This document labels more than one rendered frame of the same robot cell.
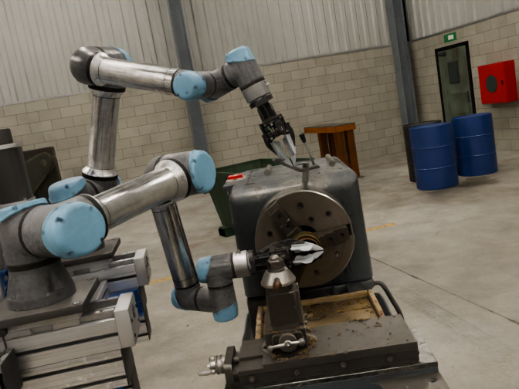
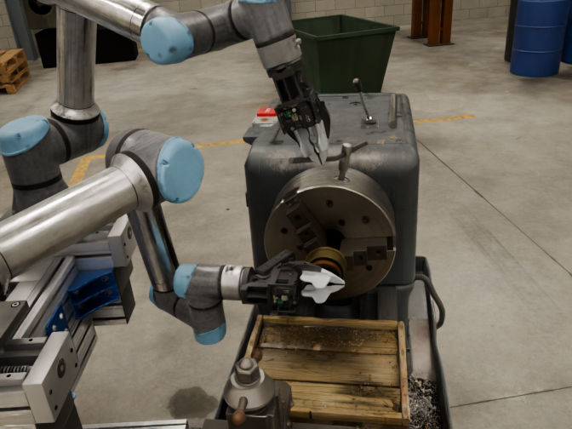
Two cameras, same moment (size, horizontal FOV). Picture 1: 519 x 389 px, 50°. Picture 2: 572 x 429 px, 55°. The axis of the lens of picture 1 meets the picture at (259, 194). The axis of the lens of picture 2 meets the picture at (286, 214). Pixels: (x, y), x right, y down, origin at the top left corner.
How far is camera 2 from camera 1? 0.67 m
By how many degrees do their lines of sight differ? 20
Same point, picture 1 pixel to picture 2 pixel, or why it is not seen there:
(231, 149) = not seen: outside the picture
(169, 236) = (142, 233)
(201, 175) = (175, 182)
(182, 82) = (153, 37)
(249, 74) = (267, 26)
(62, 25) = not seen: outside the picture
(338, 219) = (378, 229)
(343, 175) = (400, 156)
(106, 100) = (73, 16)
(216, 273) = (197, 293)
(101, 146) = (71, 78)
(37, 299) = not seen: outside the picture
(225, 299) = (208, 322)
